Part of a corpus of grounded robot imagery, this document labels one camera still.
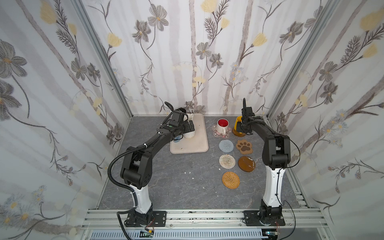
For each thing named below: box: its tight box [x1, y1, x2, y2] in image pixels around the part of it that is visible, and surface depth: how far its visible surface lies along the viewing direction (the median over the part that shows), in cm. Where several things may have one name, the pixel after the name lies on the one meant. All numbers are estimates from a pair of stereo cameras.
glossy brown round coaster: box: [238, 156, 256, 172], surface depth 95 cm
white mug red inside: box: [216, 118, 230, 136], surface depth 107 cm
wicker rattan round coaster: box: [221, 171, 241, 190], surface depth 90 cm
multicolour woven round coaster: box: [219, 154, 236, 169], surface depth 97 cm
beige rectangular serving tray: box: [169, 113, 209, 154], surface depth 106 cm
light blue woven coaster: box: [218, 139, 234, 153], surface depth 104 cm
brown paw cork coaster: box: [236, 139, 254, 155], surface depth 103 cm
